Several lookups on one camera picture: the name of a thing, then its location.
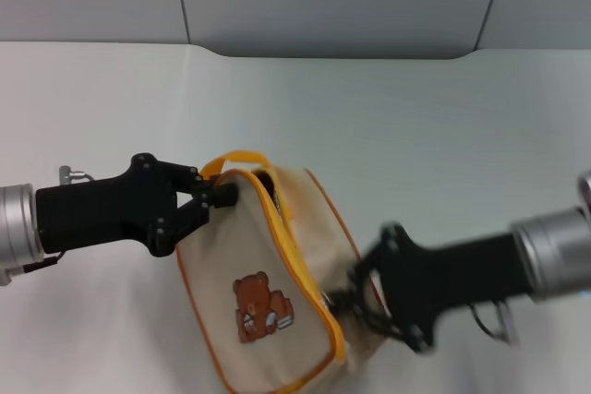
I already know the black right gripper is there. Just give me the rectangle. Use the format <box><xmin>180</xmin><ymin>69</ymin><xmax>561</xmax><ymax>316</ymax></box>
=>
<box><xmin>321</xmin><ymin>222</ymin><xmax>533</xmax><ymax>353</ymax></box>

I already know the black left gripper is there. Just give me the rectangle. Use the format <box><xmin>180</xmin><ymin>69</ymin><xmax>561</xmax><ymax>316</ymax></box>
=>
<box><xmin>34</xmin><ymin>152</ymin><xmax>240</xmax><ymax>258</ymax></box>

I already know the beige bear print food bag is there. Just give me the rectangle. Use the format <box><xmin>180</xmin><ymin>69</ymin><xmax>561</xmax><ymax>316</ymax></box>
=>
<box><xmin>175</xmin><ymin>149</ymin><xmax>393</xmax><ymax>394</ymax></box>

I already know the silver left gripper cable connector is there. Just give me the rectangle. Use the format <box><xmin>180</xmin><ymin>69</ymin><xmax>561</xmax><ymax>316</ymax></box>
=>
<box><xmin>58</xmin><ymin>164</ymin><xmax>96</xmax><ymax>184</ymax></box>

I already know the thin right gripper cable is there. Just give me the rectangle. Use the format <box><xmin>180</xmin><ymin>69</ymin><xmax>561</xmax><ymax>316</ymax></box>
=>
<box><xmin>469</xmin><ymin>297</ymin><xmax>521</xmax><ymax>347</ymax></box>

